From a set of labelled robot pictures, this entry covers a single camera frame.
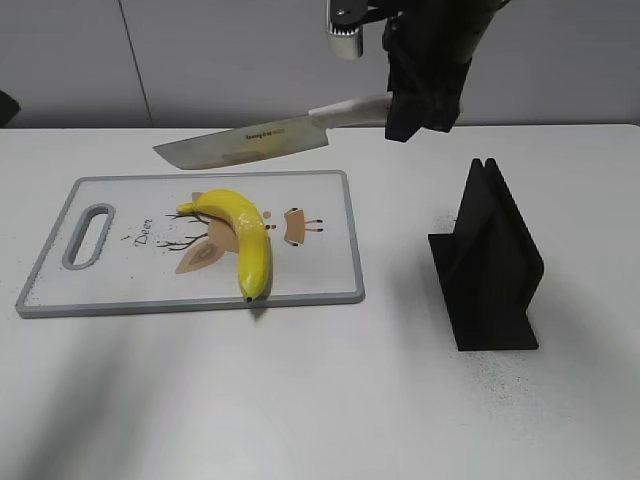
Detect white-handled cleaver knife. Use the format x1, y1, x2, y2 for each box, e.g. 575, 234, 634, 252
153, 92, 393, 170

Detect black knife stand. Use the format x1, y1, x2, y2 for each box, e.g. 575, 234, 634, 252
428, 158, 544, 351

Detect yellow plastic banana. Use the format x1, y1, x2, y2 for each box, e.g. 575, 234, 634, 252
176, 189, 272, 302

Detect white grey-rimmed cutting board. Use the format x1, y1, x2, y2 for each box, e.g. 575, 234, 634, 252
16, 170, 365, 318

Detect black cloth-covered robot arm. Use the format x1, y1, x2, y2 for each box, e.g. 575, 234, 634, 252
326, 0, 507, 142

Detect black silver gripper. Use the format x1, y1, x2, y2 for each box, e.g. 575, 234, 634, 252
325, 0, 399, 60

